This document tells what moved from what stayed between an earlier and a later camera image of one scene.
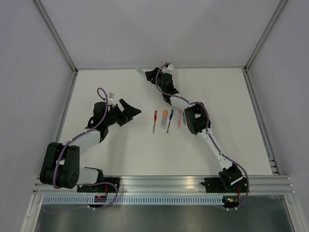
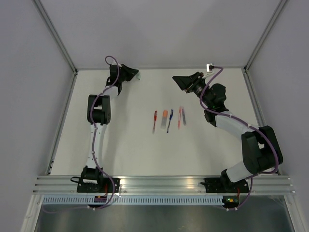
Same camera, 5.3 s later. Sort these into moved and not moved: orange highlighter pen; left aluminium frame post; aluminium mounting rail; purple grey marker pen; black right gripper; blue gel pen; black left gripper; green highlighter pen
Moved: black left gripper; green highlighter pen; black right gripper
Not moved: left aluminium frame post; purple grey marker pen; blue gel pen; aluminium mounting rail; orange highlighter pen
